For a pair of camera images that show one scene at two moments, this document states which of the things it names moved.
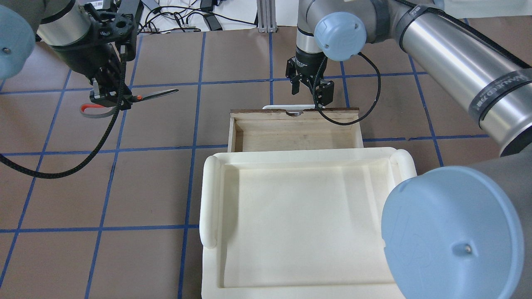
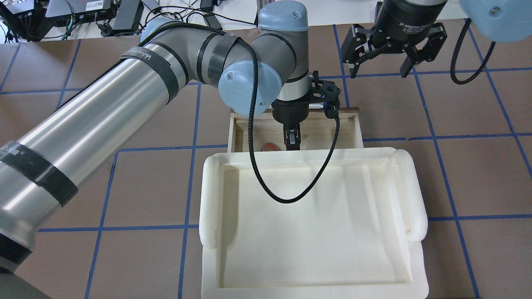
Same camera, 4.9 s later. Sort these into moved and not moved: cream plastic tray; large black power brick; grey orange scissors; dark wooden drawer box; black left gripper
Moved: black left gripper; grey orange scissors
Not moved: large black power brick; cream plastic tray; dark wooden drawer box
